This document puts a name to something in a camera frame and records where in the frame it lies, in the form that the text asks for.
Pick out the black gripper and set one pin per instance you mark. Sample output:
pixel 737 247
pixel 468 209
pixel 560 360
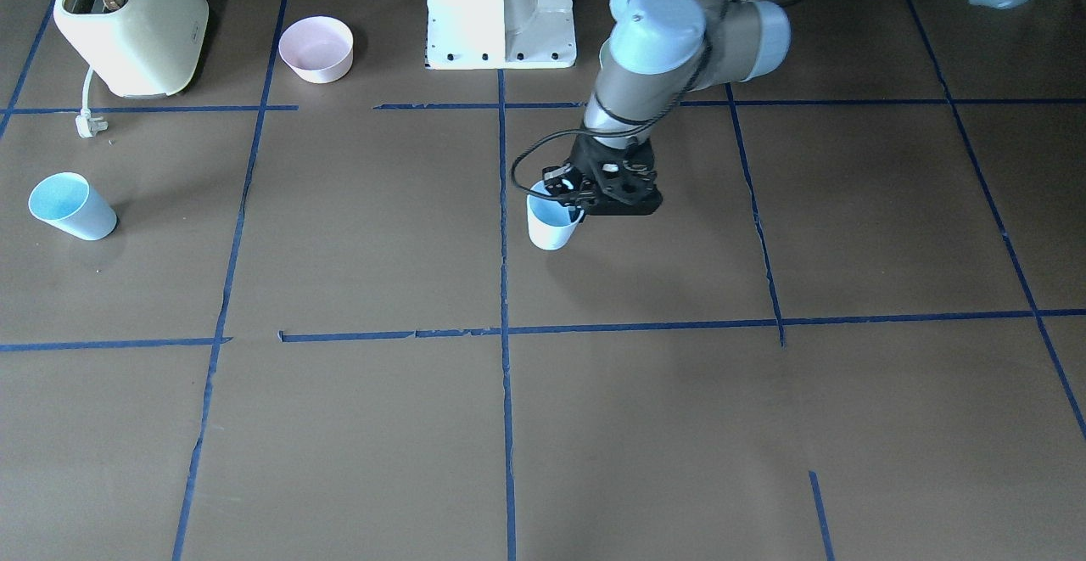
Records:
pixel 584 154

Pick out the light blue cup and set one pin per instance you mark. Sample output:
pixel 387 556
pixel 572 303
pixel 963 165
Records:
pixel 551 224
pixel 69 203

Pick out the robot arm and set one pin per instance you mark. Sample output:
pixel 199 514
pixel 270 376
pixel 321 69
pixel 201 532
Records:
pixel 657 52

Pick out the pink bowl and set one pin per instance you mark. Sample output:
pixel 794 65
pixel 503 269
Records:
pixel 319 49

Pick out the cream toaster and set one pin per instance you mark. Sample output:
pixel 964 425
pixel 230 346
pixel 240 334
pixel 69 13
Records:
pixel 149 49

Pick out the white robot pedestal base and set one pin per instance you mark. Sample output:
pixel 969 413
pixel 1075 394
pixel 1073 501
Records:
pixel 500 34

